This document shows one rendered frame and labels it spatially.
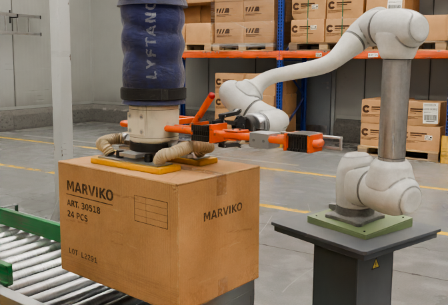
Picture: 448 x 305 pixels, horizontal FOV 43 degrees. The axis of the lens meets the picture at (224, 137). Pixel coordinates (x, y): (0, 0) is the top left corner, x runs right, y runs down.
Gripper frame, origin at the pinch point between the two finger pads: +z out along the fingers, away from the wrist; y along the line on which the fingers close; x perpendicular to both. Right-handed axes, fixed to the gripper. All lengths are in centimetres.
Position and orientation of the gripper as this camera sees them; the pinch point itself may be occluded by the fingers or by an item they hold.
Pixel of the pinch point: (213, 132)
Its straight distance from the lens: 183.1
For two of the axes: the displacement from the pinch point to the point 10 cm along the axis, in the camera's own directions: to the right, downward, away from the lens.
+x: -7.9, -0.8, 6.0
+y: 0.0, 9.9, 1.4
